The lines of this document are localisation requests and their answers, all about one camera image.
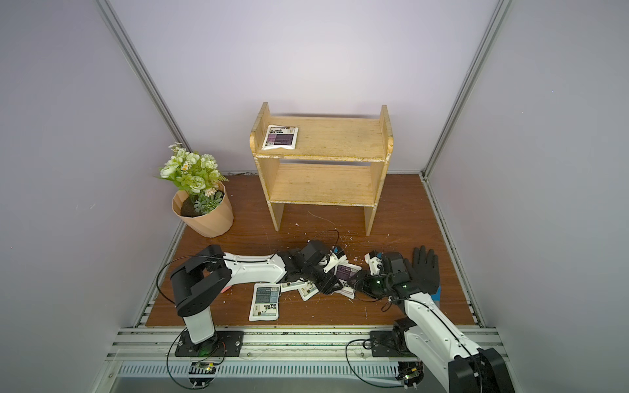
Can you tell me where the blue coffee bag one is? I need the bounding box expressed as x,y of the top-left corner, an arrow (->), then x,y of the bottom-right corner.
280,279 -> 309,293

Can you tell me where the black work glove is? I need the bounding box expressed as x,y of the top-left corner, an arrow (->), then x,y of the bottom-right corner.
411,246 -> 442,306

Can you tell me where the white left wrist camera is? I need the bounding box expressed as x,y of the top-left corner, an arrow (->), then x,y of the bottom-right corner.
324,247 -> 348,273

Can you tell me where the purple coffee bag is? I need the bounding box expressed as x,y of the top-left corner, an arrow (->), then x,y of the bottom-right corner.
334,264 -> 362,300
261,124 -> 299,150

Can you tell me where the wooden two-tier shelf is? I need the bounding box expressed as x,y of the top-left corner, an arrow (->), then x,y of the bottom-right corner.
250,103 -> 394,235

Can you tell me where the beige paper plant pot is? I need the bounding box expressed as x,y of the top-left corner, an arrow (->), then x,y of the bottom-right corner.
172,182 -> 234,237

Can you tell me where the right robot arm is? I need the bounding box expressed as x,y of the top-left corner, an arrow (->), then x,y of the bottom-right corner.
351,247 -> 515,392

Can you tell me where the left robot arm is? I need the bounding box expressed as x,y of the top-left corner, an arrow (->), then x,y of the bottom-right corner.
170,240 -> 346,345

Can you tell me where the blue coffee bag three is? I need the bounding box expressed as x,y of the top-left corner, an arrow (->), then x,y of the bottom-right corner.
248,283 -> 281,322

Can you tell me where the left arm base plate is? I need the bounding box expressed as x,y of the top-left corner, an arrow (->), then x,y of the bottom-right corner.
175,330 -> 244,358

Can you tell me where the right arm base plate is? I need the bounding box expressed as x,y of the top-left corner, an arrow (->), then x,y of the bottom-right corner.
370,331 -> 415,358

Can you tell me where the green artificial flower plant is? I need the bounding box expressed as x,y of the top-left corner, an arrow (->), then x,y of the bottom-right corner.
159,142 -> 228,217

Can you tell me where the blue coffee bag two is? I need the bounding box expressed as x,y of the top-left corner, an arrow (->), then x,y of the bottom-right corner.
297,282 -> 319,301

